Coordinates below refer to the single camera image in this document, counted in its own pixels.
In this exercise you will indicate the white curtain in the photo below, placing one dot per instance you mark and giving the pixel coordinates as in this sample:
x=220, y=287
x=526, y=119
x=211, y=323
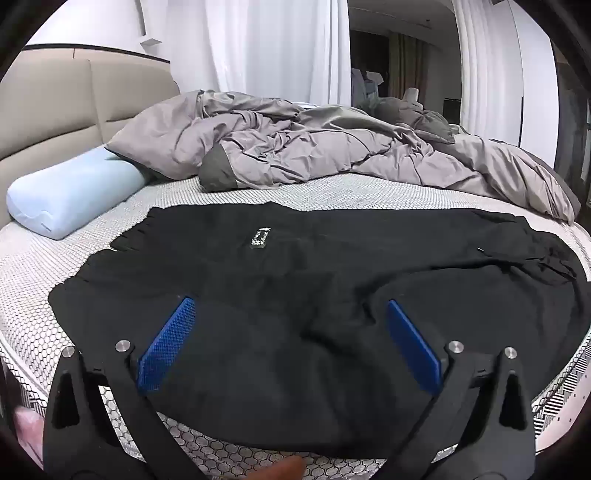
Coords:
x=480, y=60
x=258, y=46

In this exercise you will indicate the light blue pillow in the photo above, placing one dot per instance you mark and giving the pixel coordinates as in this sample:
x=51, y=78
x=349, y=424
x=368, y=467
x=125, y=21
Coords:
x=69, y=194

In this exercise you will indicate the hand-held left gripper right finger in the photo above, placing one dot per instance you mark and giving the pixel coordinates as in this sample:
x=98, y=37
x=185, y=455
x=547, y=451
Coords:
x=413, y=346

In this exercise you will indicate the dark brown curtain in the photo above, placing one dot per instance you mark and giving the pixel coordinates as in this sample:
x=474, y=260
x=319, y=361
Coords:
x=406, y=60

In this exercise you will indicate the white wall lamp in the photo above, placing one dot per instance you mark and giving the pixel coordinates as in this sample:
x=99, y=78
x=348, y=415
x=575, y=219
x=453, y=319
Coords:
x=150, y=40

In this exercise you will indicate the grey duvet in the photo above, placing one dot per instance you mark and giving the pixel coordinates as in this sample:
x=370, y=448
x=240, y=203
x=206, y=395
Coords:
x=323, y=152

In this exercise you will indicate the white honeycomb mattress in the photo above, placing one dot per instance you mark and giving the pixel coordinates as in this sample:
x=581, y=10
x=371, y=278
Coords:
x=46, y=267

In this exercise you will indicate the beige upholstered headboard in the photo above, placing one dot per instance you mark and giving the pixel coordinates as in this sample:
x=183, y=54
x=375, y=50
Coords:
x=55, y=101

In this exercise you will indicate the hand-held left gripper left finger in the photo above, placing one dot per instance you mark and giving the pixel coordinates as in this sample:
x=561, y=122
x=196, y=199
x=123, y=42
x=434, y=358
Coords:
x=168, y=341

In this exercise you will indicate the black pants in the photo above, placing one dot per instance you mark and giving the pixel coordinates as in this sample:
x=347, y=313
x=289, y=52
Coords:
x=300, y=277

